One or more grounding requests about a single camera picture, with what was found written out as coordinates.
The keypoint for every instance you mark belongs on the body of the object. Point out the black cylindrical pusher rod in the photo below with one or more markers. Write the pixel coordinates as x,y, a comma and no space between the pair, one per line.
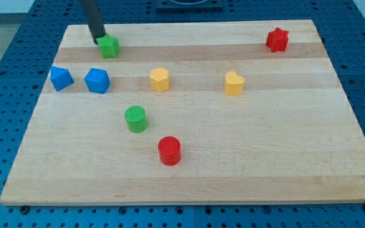
93,18

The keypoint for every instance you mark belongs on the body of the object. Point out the green star block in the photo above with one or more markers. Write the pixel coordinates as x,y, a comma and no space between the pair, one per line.
109,46

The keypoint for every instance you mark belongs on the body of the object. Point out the yellow hexagon block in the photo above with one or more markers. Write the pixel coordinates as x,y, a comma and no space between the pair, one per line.
159,78

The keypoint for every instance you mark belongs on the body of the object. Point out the red star block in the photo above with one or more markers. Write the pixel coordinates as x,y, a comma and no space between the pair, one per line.
277,40

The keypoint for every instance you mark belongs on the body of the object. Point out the blue cube block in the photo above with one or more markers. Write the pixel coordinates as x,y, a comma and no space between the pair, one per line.
97,80

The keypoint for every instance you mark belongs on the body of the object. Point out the blue triangular block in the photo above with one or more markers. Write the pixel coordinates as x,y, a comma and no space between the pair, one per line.
60,78

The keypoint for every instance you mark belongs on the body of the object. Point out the green cylinder block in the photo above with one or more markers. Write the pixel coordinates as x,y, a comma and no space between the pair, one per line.
135,117

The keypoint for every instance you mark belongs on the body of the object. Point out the red cylinder block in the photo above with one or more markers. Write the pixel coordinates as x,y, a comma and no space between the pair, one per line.
169,149

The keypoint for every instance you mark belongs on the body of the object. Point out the yellow heart block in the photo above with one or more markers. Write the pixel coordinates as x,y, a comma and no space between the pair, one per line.
233,84

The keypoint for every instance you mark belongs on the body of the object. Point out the light wooden board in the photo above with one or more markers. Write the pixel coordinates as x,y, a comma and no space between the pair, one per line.
291,137

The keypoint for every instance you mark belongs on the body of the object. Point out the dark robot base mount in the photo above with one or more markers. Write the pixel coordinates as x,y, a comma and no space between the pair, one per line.
169,5

